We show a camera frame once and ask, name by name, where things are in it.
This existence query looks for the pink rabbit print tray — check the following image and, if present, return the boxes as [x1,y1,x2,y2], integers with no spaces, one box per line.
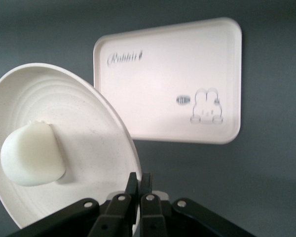
[93,17,244,145]

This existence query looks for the round beige plate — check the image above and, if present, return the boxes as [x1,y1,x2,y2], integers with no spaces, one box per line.
[0,63,142,230]

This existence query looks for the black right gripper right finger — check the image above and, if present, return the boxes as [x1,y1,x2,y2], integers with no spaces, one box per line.
[140,172,259,237]

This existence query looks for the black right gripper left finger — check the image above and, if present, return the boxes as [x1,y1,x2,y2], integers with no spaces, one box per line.
[7,172,139,237]

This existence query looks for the white steamed bun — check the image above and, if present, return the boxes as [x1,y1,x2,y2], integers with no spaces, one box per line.
[0,120,66,187]

